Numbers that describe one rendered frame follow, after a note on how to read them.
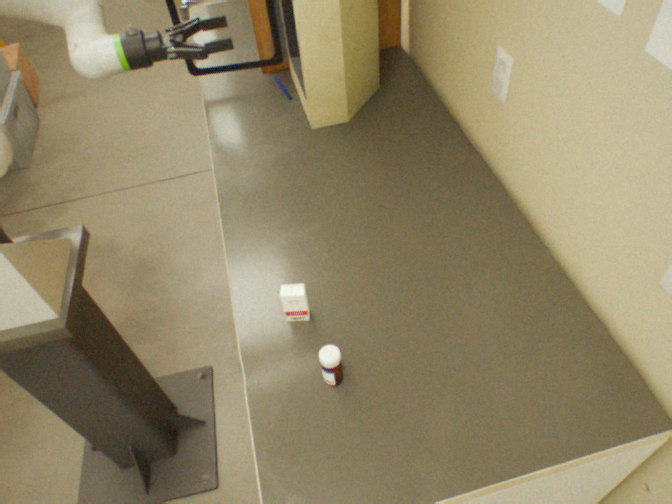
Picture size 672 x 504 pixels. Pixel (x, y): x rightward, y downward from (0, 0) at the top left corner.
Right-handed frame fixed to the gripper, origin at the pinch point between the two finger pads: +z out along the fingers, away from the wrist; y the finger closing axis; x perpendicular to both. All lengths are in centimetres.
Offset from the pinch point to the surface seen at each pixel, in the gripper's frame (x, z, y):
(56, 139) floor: 120, -120, 167
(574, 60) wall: -11, 60, -63
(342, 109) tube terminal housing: 21.4, 26.9, -14.6
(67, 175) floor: 120, -109, 126
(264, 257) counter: 26, -4, -59
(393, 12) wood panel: 14, 55, 22
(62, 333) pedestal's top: 27, -50, -64
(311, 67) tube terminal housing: 6.8, 19.6, -14.5
